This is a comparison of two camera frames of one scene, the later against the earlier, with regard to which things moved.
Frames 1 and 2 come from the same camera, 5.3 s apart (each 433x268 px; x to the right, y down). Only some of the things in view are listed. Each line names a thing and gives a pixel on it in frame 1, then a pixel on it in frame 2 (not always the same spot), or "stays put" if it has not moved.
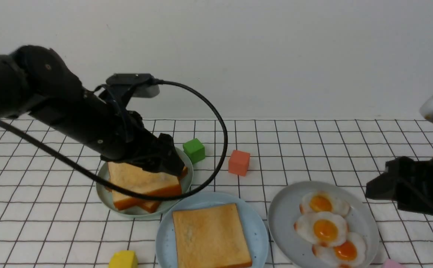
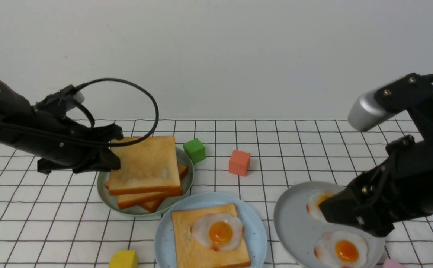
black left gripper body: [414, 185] -> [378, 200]
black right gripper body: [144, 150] -> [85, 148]
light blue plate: [255, 229] stays put
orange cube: [238, 162] stays put
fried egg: [326, 229] -> [222, 232]
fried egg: [350, 253] stays put
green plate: [106, 197] stays put
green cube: [195, 149] stays put
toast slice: [212, 237] stays put
